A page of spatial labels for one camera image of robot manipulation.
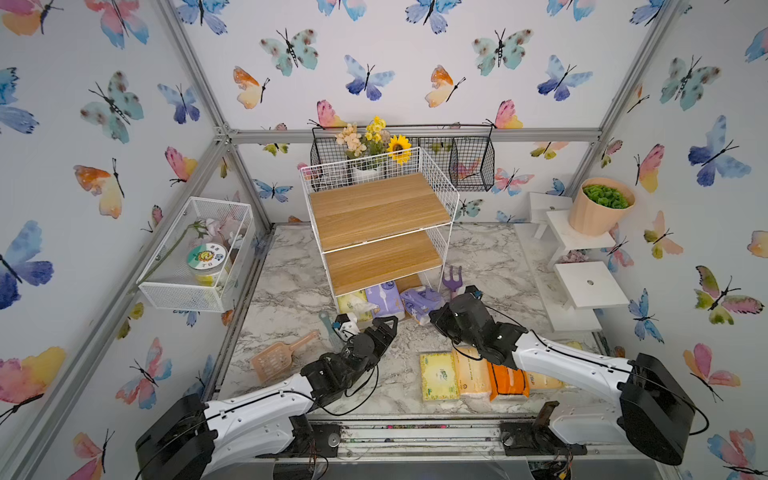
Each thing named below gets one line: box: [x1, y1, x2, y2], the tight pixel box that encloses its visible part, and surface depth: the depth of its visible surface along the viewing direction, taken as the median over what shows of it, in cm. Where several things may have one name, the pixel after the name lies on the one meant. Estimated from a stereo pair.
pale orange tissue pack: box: [453, 347, 491, 394], surface depth 81 cm
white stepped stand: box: [514, 192, 630, 333], surface depth 95 cm
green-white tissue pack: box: [419, 352, 460, 401], surface depth 81 cm
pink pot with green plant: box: [569, 177, 636, 236], surface depth 82 cm
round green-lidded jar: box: [187, 242, 228, 287], surface depth 67 cm
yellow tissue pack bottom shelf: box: [337, 289, 373, 321], surface depth 93 cm
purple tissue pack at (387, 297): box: [365, 280, 405, 319], surface depth 94 cm
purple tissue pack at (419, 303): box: [400, 288, 443, 325], surface depth 89 cm
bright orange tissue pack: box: [487, 361, 531, 402], surface depth 78 cm
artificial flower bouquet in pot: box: [335, 116, 412, 182], surface depth 84 cm
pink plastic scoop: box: [250, 331, 321, 383], surface depth 88 cm
